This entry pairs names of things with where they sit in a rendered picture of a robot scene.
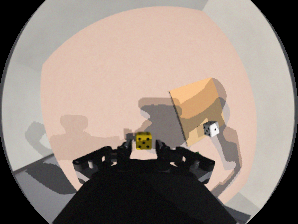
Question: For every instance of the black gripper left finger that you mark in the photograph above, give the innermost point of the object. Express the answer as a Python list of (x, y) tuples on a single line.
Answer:
[(88, 164)]

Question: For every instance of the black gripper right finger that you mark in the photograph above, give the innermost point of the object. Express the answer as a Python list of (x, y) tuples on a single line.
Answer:
[(201, 166)]

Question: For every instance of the orange flat mat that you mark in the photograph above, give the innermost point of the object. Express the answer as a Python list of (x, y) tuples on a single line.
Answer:
[(196, 104)]

